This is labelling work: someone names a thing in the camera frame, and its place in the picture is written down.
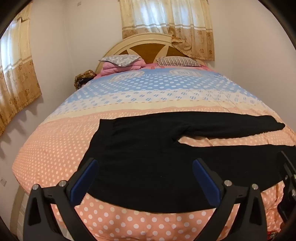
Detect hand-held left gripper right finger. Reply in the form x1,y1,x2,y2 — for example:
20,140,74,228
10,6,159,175
192,158,270,241

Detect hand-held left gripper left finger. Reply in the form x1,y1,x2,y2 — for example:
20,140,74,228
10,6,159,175
23,158,100,241

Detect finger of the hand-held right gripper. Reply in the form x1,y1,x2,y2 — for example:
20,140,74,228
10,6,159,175
279,151,296,186
277,183,296,223

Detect black pants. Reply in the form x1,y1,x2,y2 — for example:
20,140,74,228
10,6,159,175
79,112,296,214

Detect patterned mattress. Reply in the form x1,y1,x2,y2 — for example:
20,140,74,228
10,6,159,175
15,185,29,234

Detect polka dot bed blanket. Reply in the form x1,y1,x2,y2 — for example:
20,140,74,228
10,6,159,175
11,65,296,241

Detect brown patterned bag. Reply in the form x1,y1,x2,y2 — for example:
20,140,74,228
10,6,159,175
74,70,97,90

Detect pink folded blanket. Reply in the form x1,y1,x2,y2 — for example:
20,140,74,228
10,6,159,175
100,58,147,76

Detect grey patterned pillow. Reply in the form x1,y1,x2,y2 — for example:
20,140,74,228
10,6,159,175
99,55,141,68

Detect striped pillow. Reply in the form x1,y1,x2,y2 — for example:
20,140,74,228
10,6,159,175
156,57,200,67

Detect beige floral window curtain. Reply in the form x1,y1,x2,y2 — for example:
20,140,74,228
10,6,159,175
119,0,215,61
0,3,42,137

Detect cream wooden headboard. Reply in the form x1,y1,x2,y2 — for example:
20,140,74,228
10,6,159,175
95,32,207,74

